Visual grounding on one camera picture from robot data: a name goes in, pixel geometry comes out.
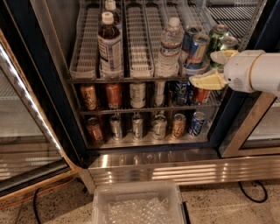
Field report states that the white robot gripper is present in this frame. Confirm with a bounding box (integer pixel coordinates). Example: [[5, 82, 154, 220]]
[[189, 50, 264, 93]]

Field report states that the red bull can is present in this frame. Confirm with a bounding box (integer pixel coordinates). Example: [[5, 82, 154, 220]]
[[186, 33, 210, 69], [182, 24, 202, 53]]

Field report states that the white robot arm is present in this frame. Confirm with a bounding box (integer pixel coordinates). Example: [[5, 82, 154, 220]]
[[189, 50, 280, 97]]

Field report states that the front green soda can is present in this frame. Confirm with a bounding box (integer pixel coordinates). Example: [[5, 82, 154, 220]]
[[210, 36, 238, 70]]

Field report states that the green soda can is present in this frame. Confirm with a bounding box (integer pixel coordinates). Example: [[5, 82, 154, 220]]
[[206, 24, 229, 56], [210, 36, 238, 70]]

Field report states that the red can middle shelf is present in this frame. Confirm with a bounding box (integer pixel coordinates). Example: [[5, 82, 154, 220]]
[[193, 88, 211, 104]]

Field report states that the red can shelf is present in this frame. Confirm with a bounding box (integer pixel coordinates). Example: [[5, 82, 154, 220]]
[[87, 117, 103, 142], [193, 88, 211, 104]]

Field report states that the rear green soda can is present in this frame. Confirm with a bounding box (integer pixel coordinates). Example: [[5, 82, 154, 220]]
[[206, 24, 229, 56]]

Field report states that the blue can middle shelf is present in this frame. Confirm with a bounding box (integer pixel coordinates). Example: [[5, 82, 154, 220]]
[[171, 80, 190, 106]]

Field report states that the blue can shelf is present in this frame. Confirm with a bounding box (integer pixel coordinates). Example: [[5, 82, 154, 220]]
[[171, 80, 190, 106], [189, 111, 206, 136]]

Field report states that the blue can bottom shelf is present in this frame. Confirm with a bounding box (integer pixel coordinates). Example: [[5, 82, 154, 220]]
[[189, 111, 206, 136]]

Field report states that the slim white can middle shelf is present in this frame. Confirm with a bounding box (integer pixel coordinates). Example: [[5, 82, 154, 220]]
[[155, 81, 165, 106]]

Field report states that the tan can bottom shelf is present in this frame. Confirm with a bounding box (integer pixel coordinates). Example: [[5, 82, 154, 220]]
[[171, 114, 186, 138]]

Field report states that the tan can shelf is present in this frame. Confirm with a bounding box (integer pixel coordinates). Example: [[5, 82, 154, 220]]
[[171, 114, 186, 138], [80, 85, 97, 110]]

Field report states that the closed right fridge door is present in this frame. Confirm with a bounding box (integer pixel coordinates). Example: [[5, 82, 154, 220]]
[[219, 93, 280, 158]]

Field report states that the white can bottom shelf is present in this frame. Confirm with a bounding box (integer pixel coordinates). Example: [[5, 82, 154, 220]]
[[152, 115, 167, 140]]

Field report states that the stainless steel fridge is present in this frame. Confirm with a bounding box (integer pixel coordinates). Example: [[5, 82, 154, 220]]
[[1, 0, 279, 187]]

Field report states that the silver can bottom shelf centre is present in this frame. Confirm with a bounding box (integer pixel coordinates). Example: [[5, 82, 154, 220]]
[[132, 114, 144, 140]]

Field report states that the silver can shelf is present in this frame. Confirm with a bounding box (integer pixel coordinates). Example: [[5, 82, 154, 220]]
[[132, 114, 144, 140], [109, 115, 123, 141]]

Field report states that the orange can middle shelf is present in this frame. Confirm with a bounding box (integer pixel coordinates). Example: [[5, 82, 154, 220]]
[[105, 83, 122, 109]]

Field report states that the silver can bottom shelf left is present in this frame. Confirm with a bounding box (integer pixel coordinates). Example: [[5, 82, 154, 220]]
[[109, 115, 123, 141]]

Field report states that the tan can middle shelf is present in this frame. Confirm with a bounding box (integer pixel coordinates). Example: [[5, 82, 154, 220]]
[[80, 85, 97, 110]]

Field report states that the red can bottom shelf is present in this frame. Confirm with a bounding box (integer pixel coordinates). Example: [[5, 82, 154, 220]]
[[87, 117, 103, 142]]

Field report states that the open glass fridge door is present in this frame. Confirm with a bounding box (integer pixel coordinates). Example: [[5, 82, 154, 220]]
[[0, 30, 81, 201]]

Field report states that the clear water bottle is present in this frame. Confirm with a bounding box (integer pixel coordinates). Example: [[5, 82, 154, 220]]
[[155, 17, 183, 77]]

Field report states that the front dark tea bottle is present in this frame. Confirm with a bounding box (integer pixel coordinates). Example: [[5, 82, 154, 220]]
[[98, 11, 123, 79]]

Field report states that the dark tea bottle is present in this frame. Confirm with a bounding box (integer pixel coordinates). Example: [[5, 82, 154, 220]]
[[98, 11, 123, 79], [105, 0, 123, 32]]

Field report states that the rear dark tea bottle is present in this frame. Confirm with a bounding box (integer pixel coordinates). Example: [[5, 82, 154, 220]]
[[105, 0, 123, 32]]

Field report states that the clear plastic bin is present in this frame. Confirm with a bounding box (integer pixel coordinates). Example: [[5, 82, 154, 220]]
[[92, 180, 186, 224]]

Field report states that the bubble wrap sheet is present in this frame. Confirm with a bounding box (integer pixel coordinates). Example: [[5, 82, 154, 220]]
[[104, 198, 173, 224]]

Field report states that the middle wire shelf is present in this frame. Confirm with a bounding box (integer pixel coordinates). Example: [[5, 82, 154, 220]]
[[80, 78, 227, 116]]

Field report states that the wire shelf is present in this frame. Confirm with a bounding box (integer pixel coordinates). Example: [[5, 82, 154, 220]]
[[69, 0, 258, 81], [80, 78, 227, 116]]

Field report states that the top wire shelf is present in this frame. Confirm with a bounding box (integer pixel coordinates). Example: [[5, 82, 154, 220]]
[[69, 0, 258, 81]]

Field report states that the black power cable right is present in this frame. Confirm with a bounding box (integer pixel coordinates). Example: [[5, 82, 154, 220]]
[[237, 180, 269, 204]]

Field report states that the black cable left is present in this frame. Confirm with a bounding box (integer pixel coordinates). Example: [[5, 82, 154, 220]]
[[32, 187, 42, 224]]

